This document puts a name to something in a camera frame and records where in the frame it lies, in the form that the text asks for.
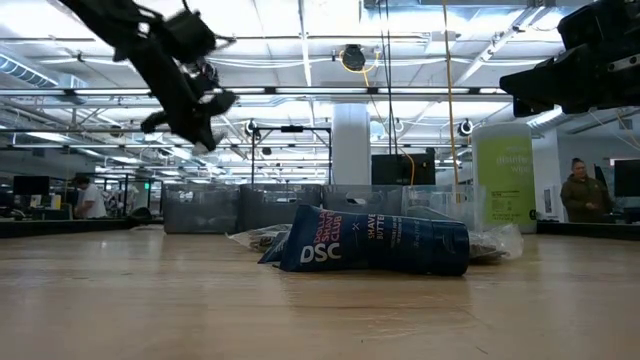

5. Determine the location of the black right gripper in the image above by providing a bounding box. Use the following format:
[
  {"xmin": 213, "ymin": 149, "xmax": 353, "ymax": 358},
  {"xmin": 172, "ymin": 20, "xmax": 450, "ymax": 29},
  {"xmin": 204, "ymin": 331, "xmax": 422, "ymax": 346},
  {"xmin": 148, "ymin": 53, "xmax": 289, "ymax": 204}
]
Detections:
[{"xmin": 499, "ymin": 29, "xmax": 640, "ymax": 119}]

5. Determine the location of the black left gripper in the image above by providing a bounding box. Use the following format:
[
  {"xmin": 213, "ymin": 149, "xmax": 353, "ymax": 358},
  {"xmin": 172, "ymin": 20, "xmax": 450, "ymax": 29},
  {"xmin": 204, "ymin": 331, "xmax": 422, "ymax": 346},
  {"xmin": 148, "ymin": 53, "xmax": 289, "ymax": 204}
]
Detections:
[{"xmin": 127, "ymin": 44, "xmax": 237, "ymax": 154}]

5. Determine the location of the black coil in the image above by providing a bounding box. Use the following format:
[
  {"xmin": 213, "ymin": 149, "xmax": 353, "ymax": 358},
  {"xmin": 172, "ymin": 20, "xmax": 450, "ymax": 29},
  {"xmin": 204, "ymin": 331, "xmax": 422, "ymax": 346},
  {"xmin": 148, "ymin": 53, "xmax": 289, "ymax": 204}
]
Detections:
[
  {"xmin": 227, "ymin": 223, "xmax": 294, "ymax": 254},
  {"xmin": 467, "ymin": 223, "xmax": 525, "ymax": 264}
]

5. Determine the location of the navy DSC shave butter tube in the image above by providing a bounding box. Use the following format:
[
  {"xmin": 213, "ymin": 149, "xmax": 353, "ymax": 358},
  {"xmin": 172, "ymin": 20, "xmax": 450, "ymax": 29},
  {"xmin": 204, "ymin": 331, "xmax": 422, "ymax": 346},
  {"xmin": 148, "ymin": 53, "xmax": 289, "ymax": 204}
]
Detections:
[
  {"xmin": 257, "ymin": 229, "xmax": 291, "ymax": 265},
  {"xmin": 278, "ymin": 203, "xmax": 471, "ymax": 277}
]

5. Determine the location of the green white wipes canister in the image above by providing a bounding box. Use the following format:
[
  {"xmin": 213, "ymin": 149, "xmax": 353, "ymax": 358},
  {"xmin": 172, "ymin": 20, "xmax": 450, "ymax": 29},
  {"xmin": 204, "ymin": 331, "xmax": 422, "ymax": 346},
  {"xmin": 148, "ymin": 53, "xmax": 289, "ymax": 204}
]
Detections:
[{"xmin": 472, "ymin": 123, "xmax": 538, "ymax": 235}]

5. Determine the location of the grey plastic bin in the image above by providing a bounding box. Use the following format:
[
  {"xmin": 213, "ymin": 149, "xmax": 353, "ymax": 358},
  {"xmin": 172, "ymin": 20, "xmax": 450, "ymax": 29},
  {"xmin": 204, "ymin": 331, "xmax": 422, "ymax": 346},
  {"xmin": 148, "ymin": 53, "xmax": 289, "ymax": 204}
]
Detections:
[
  {"xmin": 239, "ymin": 183, "xmax": 324, "ymax": 234},
  {"xmin": 322, "ymin": 184, "xmax": 405, "ymax": 217},
  {"xmin": 162, "ymin": 183, "xmax": 242, "ymax": 235}
]

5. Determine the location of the person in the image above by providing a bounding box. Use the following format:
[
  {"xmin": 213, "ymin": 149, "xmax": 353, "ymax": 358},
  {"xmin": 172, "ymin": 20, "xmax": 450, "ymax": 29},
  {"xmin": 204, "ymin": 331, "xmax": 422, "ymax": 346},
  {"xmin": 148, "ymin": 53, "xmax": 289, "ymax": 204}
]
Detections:
[
  {"xmin": 559, "ymin": 157, "xmax": 614, "ymax": 224},
  {"xmin": 72, "ymin": 174, "xmax": 109, "ymax": 220}
]

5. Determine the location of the black dome-shaped object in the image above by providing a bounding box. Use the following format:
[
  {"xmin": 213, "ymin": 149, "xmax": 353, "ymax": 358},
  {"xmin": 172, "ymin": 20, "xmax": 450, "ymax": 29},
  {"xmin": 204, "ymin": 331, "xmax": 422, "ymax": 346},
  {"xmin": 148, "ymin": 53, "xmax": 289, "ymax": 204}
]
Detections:
[{"xmin": 128, "ymin": 207, "xmax": 154, "ymax": 225}]

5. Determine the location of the black monitor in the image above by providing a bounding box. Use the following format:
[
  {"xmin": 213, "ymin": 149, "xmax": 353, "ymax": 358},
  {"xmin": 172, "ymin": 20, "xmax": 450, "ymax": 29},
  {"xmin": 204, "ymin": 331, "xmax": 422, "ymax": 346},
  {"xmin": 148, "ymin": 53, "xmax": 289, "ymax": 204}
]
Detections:
[
  {"xmin": 370, "ymin": 153, "xmax": 436, "ymax": 186},
  {"xmin": 613, "ymin": 158, "xmax": 640, "ymax": 199},
  {"xmin": 13, "ymin": 175, "xmax": 51, "ymax": 196}
]

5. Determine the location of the black framed glass cabinet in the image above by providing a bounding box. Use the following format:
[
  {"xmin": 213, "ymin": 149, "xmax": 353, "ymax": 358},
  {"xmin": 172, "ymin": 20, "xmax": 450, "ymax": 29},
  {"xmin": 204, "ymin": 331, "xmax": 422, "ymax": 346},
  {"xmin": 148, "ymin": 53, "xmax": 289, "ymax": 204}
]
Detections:
[{"xmin": 74, "ymin": 172, "xmax": 154, "ymax": 220}]

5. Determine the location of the clear plastic bin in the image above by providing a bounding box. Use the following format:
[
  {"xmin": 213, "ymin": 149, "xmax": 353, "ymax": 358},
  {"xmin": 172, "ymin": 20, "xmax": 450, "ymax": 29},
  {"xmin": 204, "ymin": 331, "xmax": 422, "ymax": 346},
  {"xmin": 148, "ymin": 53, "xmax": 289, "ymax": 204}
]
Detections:
[{"xmin": 402, "ymin": 184, "xmax": 484, "ymax": 232}]

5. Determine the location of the white square column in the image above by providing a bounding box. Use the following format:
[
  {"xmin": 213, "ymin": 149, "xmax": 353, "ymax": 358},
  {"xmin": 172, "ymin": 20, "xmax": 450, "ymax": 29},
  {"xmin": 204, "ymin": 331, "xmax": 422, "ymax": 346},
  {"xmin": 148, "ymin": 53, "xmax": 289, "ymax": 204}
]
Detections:
[{"xmin": 332, "ymin": 103, "xmax": 372, "ymax": 186}]

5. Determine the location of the black horizontal bar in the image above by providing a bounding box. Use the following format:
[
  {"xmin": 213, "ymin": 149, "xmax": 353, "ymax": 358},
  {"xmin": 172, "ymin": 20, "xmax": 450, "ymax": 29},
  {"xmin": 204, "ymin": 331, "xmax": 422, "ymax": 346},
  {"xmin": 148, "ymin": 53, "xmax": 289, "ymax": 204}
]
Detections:
[{"xmin": 0, "ymin": 217, "xmax": 164, "ymax": 239}]

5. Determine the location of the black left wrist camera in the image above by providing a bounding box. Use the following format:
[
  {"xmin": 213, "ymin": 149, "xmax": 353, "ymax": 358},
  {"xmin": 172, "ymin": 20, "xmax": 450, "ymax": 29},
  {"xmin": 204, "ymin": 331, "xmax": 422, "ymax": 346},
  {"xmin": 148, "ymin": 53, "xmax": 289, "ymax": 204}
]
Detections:
[{"xmin": 167, "ymin": 9, "xmax": 217, "ymax": 65}]

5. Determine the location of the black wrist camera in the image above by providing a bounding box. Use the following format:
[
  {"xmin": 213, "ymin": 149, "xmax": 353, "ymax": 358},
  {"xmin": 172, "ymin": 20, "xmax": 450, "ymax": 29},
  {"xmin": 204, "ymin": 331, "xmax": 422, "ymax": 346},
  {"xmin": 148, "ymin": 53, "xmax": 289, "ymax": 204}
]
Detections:
[
  {"xmin": 167, "ymin": 9, "xmax": 217, "ymax": 65},
  {"xmin": 557, "ymin": 0, "xmax": 614, "ymax": 49}
]

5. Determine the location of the yellow hanging strap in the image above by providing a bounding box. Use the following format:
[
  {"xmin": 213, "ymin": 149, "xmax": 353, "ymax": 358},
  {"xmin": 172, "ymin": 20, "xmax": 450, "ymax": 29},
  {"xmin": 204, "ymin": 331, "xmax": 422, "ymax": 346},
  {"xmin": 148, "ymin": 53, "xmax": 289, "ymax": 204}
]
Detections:
[{"xmin": 441, "ymin": 0, "xmax": 460, "ymax": 204}]

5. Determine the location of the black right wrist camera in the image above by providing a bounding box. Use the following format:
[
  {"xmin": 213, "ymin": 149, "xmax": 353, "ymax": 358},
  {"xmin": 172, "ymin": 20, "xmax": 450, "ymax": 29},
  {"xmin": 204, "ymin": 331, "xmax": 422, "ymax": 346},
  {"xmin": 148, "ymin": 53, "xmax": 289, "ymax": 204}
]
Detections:
[{"xmin": 557, "ymin": 0, "xmax": 614, "ymax": 49}]

